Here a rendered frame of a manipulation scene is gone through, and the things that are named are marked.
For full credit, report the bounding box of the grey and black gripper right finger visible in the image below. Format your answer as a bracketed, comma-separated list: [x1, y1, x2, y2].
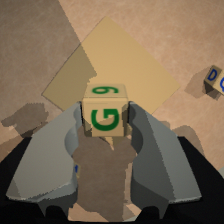
[127, 101, 224, 224]

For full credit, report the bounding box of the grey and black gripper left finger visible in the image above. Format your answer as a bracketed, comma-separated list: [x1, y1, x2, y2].
[0, 101, 83, 224]

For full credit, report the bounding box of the tan letter block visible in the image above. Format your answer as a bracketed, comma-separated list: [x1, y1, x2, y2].
[204, 65, 224, 96]
[81, 84, 128, 137]
[74, 162, 81, 179]

